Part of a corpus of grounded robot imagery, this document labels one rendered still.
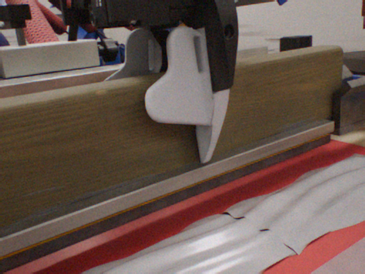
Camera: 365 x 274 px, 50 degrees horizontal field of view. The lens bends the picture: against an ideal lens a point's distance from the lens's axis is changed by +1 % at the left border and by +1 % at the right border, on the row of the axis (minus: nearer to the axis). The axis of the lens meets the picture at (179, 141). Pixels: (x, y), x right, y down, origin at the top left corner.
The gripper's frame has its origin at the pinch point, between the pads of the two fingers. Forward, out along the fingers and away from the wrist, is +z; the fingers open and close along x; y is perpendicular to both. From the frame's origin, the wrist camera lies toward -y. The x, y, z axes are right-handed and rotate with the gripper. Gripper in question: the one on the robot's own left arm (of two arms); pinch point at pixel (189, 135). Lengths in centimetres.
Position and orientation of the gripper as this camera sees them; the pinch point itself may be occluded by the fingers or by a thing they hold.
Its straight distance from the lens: 29.8
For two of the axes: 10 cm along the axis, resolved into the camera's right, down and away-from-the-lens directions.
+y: -8.0, 2.4, -5.5
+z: 0.7, 9.5, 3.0
